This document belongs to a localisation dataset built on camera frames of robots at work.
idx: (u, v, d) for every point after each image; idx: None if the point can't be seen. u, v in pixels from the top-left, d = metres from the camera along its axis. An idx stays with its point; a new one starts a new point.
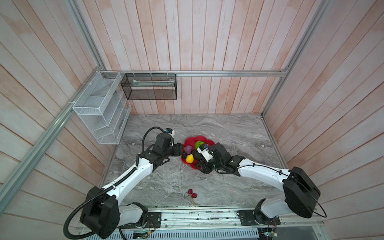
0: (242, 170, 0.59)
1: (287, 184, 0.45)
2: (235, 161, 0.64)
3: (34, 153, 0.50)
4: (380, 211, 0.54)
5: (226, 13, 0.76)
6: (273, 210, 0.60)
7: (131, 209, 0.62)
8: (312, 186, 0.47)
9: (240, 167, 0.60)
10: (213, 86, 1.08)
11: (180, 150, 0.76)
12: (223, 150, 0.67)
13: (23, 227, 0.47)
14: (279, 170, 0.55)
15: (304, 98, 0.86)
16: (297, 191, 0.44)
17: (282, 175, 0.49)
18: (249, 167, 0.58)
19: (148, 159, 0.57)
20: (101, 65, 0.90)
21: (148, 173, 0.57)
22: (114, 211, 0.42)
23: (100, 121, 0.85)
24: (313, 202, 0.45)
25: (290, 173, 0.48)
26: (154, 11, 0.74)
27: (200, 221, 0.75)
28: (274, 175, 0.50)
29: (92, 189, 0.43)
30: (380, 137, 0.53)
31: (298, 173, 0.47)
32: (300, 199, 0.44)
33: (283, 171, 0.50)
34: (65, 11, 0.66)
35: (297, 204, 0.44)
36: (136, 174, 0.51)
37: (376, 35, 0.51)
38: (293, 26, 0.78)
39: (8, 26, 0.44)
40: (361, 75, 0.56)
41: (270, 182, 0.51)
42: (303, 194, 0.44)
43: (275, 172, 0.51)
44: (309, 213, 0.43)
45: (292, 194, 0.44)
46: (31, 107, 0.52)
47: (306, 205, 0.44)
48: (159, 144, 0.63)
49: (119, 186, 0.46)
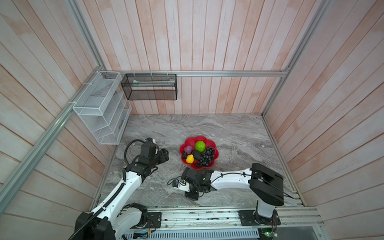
0: (215, 185, 0.60)
1: (252, 184, 0.47)
2: (206, 178, 0.64)
3: (34, 153, 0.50)
4: (380, 211, 0.54)
5: (226, 13, 0.76)
6: (267, 209, 0.60)
7: (128, 217, 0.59)
8: (272, 174, 0.50)
9: (213, 184, 0.60)
10: (213, 86, 1.08)
11: (166, 156, 0.76)
12: (192, 173, 0.68)
13: (23, 227, 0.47)
14: (242, 171, 0.54)
15: (304, 97, 0.86)
16: (262, 186, 0.46)
17: (247, 176, 0.51)
18: (219, 179, 0.59)
19: (135, 171, 0.56)
20: (101, 65, 0.90)
21: (137, 185, 0.56)
22: (109, 233, 0.41)
23: (100, 121, 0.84)
24: (281, 190, 0.48)
25: (252, 170, 0.50)
26: (154, 11, 0.74)
27: (200, 221, 0.75)
28: (240, 178, 0.52)
29: (79, 215, 0.41)
30: (380, 137, 0.53)
31: (258, 169, 0.50)
32: (267, 191, 0.46)
33: (245, 172, 0.52)
34: (64, 10, 0.66)
35: (267, 197, 0.47)
36: (124, 190, 0.49)
37: (376, 35, 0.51)
38: (293, 25, 0.78)
39: (8, 26, 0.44)
40: (360, 75, 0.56)
41: (239, 185, 0.53)
42: (268, 186, 0.49)
43: (240, 175, 0.53)
44: (281, 202, 0.46)
45: (260, 191, 0.46)
46: (31, 107, 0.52)
47: (275, 195, 0.47)
48: (144, 154, 0.62)
49: (110, 205, 0.44)
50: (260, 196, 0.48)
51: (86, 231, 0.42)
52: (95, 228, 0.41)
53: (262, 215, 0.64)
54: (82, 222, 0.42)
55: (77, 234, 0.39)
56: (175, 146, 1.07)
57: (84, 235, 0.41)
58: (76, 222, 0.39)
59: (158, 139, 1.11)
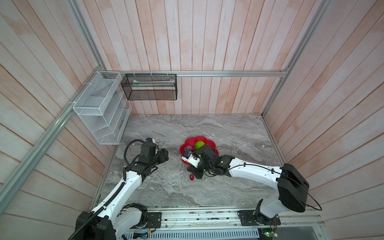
0: (233, 171, 0.58)
1: (280, 183, 0.45)
2: (224, 161, 0.61)
3: (35, 153, 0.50)
4: (380, 211, 0.54)
5: (226, 13, 0.76)
6: (272, 209, 0.59)
7: (128, 216, 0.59)
8: (302, 180, 0.48)
9: (230, 168, 0.58)
10: (213, 86, 1.08)
11: (165, 156, 0.77)
12: (211, 152, 0.64)
13: (23, 227, 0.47)
14: (270, 168, 0.50)
15: (304, 98, 0.86)
16: (290, 188, 0.44)
17: (276, 174, 0.48)
18: (240, 167, 0.56)
19: (135, 171, 0.56)
20: (101, 65, 0.90)
21: (138, 184, 0.56)
22: (109, 231, 0.41)
23: (100, 121, 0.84)
24: (305, 196, 0.46)
25: (282, 170, 0.48)
26: (154, 11, 0.74)
27: (200, 221, 0.75)
28: (267, 174, 0.49)
29: (80, 214, 0.41)
30: (380, 137, 0.53)
31: (290, 170, 0.47)
32: (294, 195, 0.44)
33: (274, 169, 0.49)
34: (64, 10, 0.66)
35: (291, 200, 0.45)
36: (125, 190, 0.49)
37: (376, 35, 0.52)
38: (293, 26, 0.78)
39: (8, 26, 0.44)
40: (360, 75, 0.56)
41: (263, 180, 0.50)
42: (295, 190, 0.45)
43: (267, 170, 0.50)
44: (302, 209, 0.44)
45: (285, 192, 0.44)
46: (31, 107, 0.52)
47: (300, 200, 0.45)
48: (145, 154, 0.63)
49: (110, 204, 0.45)
50: (282, 196, 0.46)
51: (86, 230, 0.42)
52: (96, 227, 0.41)
53: (263, 213, 0.65)
54: (83, 221, 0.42)
55: (78, 232, 0.39)
56: (175, 146, 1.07)
57: (84, 234, 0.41)
58: (77, 220, 0.40)
59: (158, 139, 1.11)
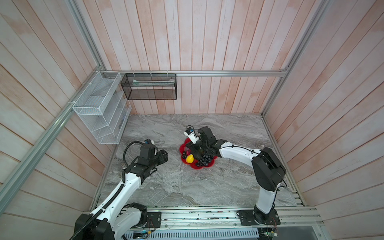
0: (222, 151, 0.66)
1: (255, 160, 0.51)
2: (218, 143, 0.71)
3: (34, 153, 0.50)
4: (380, 211, 0.54)
5: (226, 13, 0.76)
6: (265, 203, 0.62)
7: (128, 217, 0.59)
8: (278, 164, 0.53)
9: (221, 148, 0.66)
10: (213, 86, 1.08)
11: (165, 157, 0.77)
12: (210, 133, 0.72)
13: (23, 227, 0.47)
14: (251, 149, 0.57)
15: (304, 97, 0.86)
16: (263, 166, 0.50)
17: (254, 153, 0.55)
18: (228, 148, 0.64)
19: (135, 173, 0.56)
20: (101, 65, 0.90)
21: (137, 186, 0.56)
22: (108, 234, 0.41)
23: (100, 121, 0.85)
24: (279, 178, 0.51)
25: (261, 151, 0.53)
26: (154, 11, 0.74)
27: (200, 221, 0.75)
28: (247, 153, 0.57)
29: (79, 217, 0.41)
30: (380, 137, 0.53)
31: (267, 152, 0.53)
32: (266, 173, 0.50)
33: (254, 150, 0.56)
34: (64, 10, 0.66)
35: (263, 178, 0.51)
36: (124, 192, 0.49)
37: (376, 35, 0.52)
38: (293, 26, 0.78)
39: (8, 26, 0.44)
40: (360, 75, 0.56)
41: (245, 160, 0.57)
42: (268, 169, 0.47)
43: (248, 151, 0.57)
44: (273, 188, 0.49)
45: (259, 169, 0.50)
46: (31, 107, 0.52)
47: (271, 179, 0.50)
48: (144, 155, 0.63)
49: (109, 207, 0.44)
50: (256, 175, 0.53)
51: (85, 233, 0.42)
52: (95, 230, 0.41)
53: (260, 209, 0.66)
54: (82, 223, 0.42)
55: (77, 236, 0.39)
56: (175, 146, 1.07)
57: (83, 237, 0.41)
58: (76, 223, 0.39)
59: (158, 139, 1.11)
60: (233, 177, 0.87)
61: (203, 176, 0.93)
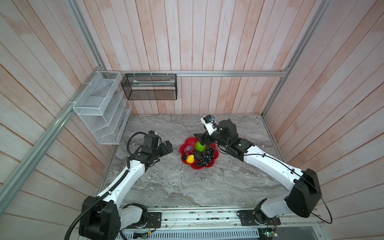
0: (248, 158, 0.56)
1: (297, 185, 0.43)
2: (242, 144, 0.59)
3: (35, 153, 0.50)
4: (380, 211, 0.54)
5: (226, 13, 0.76)
6: (273, 210, 0.60)
7: (129, 211, 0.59)
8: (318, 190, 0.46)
9: (247, 153, 0.56)
10: (213, 86, 1.08)
11: (167, 148, 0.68)
12: (234, 130, 0.59)
13: (23, 227, 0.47)
14: (291, 167, 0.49)
15: (304, 97, 0.86)
16: (306, 193, 0.42)
17: (294, 175, 0.46)
18: (258, 156, 0.54)
19: (139, 159, 0.57)
20: (101, 65, 0.90)
21: (141, 173, 0.57)
22: (114, 216, 0.42)
23: (100, 121, 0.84)
24: (313, 205, 0.45)
25: (302, 173, 0.46)
26: (154, 11, 0.74)
27: (200, 221, 0.75)
28: (285, 172, 0.47)
29: (86, 199, 0.42)
30: (380, 137, 0.53)
31: (310, 175, 0.44)
32: (307, 203, 0.43)
33: (295, 170, 0.47)
34: (64, 10, 0.66)
35: (298, 203, 0.44)
36: (128, 177, 0.50)
37: (375, 35, 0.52)
38: (293, 26, 0.79)
39: (8, 26, 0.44)
40: (360, 76, 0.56)
41: (278, 177, 0.49)
42: (309, 197, 0.46)
43: (286, 168, 0.48)
44: (305, 214, 0.44)
45: (298, 195, 0.43)
46: (31, 107, 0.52)
47: (308, 207, 0.43)
48: (147, 145, 0.64)
49: (115, 190, 0.45)
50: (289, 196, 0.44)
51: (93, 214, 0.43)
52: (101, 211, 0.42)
53: (263, 211, 0.65)
54: (88, 205, 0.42)
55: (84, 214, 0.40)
56: (175, 146, 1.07)
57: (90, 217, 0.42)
58: (83, 205, 0.40)
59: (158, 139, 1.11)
60: (233, 176, 0.87)
61: (203, 176, 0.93)
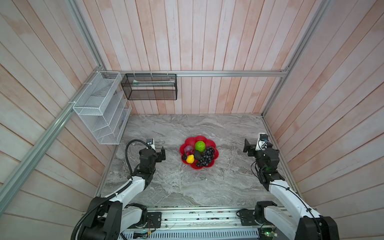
0: (273, 187, 0.59)
1: (303, 219, 0.43)
2: (273, 176, 0.63)
3: (34, 153, 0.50)
4: (380, 211, 0.54)
5: (226, 13, 0.76)
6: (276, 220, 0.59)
7: (129, 212, 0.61)
8: None
9: (272, 182, 0.60)
10: (213, 86, 1.08)
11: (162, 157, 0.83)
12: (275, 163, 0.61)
13: (23, 227, 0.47)
14: (308, 206, 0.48)
15: (304, 97, 0.86)
16: (312, 233, 0.41)
17: (308, 213, 0.45)
18: (281, 188, 0.56)
19: (140, 177, 0.62)
20: (101, 65, 0.90)
21: (140, 189, 0.60)
22: (117, 217, 0.43)
23: (100, 121, 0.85)
24: None
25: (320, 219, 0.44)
26: (154, 11, 0.74)
27: (200, 221, 0.75)
28: (300, 206, 0.48)
29: (94, 198, 0.45)
30: (380, 137, 0.53)
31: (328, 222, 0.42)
32: None
33: (312, 210, 0.46)
34: (64, 10, 0.66)
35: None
36: (132, 186, 0.55)
37: (375, 35, 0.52)
38: (293, 26, 0.79)
39: (8, 26, 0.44)
40: (360, 76, 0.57)
41: (291, 209, 0.50)
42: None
43: (304, 206, 0.48)
44: None
45: (304, 231, 0.42)
46: (31, 107, 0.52)
47: None
48: (144, 164, 0.66)
49: (121, 194, 0.50)
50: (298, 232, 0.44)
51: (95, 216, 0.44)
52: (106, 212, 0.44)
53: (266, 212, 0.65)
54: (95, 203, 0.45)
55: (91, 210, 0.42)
56: (175, 146, 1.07)
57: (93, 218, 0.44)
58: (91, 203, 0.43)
59: (158, 139, 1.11)
60: (233, 177, 0.87)
61: (203, 176, 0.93)
